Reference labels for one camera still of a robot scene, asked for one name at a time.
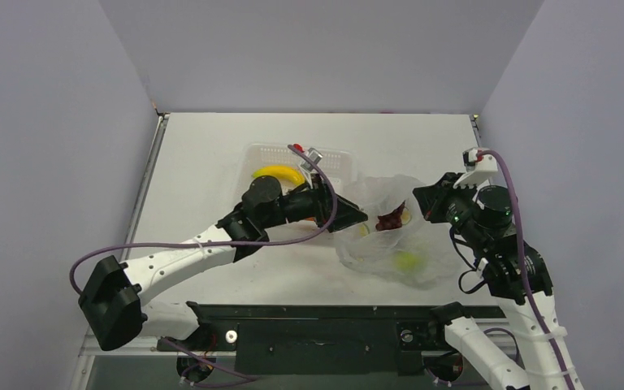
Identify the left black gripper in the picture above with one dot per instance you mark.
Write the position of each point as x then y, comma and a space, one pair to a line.
320, 197

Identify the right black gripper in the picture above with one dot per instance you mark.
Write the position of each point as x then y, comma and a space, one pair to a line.
439, 199

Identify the yellow fake banana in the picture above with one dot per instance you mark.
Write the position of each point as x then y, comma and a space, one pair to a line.
289, 177

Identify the clear plastic bag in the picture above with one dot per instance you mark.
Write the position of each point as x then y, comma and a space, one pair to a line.
363, 249

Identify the green fake fruit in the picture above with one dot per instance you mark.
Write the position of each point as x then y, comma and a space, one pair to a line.
407, 262

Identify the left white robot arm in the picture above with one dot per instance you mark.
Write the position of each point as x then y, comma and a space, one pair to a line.
118, 298

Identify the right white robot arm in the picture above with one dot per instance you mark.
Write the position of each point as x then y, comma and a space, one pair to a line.
515, 275

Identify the dark red fake grapes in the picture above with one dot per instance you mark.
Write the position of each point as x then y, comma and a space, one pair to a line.
393, 220

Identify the white perforated plastic tray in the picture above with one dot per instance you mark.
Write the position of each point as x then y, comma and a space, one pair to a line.
339, 165

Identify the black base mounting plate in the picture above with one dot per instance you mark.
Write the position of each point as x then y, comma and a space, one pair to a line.
320, 339

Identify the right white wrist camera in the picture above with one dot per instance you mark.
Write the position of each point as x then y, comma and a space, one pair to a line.
480, 167

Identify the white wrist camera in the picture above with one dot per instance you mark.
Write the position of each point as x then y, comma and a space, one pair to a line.
312, 158
480, 167

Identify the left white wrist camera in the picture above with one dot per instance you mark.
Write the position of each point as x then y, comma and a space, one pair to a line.
312, 158

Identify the aluminium frame rail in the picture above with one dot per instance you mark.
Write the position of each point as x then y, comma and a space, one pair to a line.
138, 365

